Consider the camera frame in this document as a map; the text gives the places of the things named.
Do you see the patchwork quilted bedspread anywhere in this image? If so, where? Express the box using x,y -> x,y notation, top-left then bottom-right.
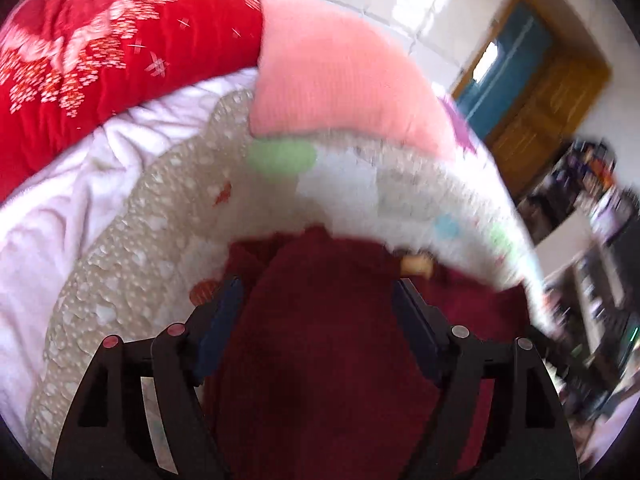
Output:
25,87 -> 551,480

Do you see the pale pink bed sheet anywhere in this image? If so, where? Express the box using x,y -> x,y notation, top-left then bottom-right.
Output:
0,67 -> 258,441

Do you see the dark red sweater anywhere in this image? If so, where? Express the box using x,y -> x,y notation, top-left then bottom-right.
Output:
202,225 -> 533,480

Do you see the magenta fuzzy towel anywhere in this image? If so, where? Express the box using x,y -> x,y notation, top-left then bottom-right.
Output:
440,95 -> 478,153

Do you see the cluttered dark shelf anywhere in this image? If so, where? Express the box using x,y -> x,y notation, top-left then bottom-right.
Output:
532,210 -> 640,411

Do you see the wooden door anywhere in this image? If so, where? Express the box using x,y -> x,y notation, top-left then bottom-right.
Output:
482,55 -> 612,196

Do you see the shoe rack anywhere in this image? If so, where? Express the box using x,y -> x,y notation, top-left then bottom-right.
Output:
517,140 -> 621,246

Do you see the pink pillow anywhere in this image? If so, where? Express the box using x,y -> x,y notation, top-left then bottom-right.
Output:
248,0 -> 458,161

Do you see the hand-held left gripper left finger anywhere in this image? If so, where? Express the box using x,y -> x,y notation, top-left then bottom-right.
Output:
51,275 -> 246,480

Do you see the teal door curtain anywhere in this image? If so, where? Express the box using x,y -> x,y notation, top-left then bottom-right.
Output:
455,2 -> 553,138

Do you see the red floral blanket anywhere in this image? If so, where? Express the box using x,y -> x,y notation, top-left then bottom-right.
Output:
0,0 -> 264,203

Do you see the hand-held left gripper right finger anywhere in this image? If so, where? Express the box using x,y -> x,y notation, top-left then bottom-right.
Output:
391,277 -> 581,480

